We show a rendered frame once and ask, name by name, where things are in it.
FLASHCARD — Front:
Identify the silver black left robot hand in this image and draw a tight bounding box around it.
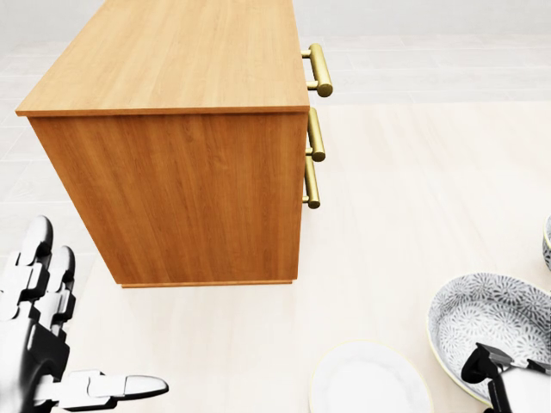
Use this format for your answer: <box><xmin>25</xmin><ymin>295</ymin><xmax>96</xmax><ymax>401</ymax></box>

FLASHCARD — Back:
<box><xmin>0</xmin><ymin>215</ymin><xmax>170</xmax><ymax>413</ymax></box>

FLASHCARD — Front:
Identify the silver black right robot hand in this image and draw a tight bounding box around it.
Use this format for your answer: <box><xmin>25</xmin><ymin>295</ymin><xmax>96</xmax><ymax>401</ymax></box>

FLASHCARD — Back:
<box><xmin>460</xmin><ymin>342</ymin><xmax>551</xmax><ymax>413</ymax></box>

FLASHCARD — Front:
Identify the large brass drawer handle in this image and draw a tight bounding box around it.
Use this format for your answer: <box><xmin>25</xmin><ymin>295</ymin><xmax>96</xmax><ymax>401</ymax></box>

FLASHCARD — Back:
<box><xmin>300</xmin><ymin>42</ymin><xmax>334</xmax><ymax>98</ymax></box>

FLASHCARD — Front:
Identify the white plate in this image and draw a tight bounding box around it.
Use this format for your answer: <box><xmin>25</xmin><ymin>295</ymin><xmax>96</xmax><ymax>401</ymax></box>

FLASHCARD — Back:
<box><xmin>308</xmin><ymin>340</ymin><xmax>435</xmax><ymax>413</ymax></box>

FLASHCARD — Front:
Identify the grey patterned bowl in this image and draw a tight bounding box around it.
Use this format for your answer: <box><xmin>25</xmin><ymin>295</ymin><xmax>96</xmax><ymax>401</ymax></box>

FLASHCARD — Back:
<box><xmin>426</xmin><ymin>272</ymin><xmax>551</xmax><ymax>408</ymax></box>
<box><xmin>542</xmin><ymin>214</ymin><xmax>551</xmax><ymax>273</ymax></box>

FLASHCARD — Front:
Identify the wooden cabinet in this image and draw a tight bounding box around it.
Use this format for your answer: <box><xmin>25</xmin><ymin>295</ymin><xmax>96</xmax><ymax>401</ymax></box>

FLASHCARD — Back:
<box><xmin>15</xmin><ymin>0</ymin><xmax>311</xmax><ymax>289</ymax></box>

